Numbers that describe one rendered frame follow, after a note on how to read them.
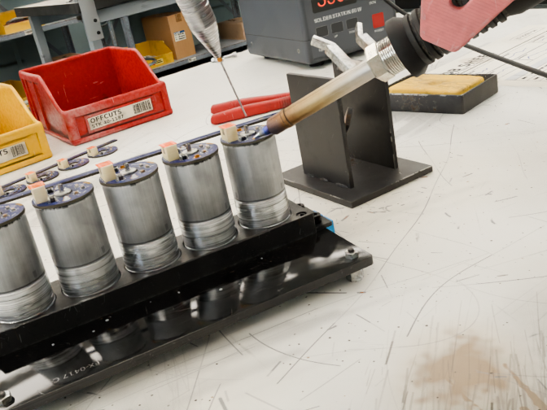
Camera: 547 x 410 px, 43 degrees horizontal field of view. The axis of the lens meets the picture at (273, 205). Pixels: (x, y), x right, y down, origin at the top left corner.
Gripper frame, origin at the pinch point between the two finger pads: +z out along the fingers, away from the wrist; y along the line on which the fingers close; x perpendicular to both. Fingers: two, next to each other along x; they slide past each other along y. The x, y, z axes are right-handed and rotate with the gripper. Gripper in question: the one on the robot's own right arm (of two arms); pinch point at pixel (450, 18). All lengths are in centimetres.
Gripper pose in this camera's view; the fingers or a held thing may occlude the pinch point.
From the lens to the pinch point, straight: 27.2
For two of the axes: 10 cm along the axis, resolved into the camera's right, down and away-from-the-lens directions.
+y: -3.0, 4.1, -8.6
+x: 9.0, 4.2, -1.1
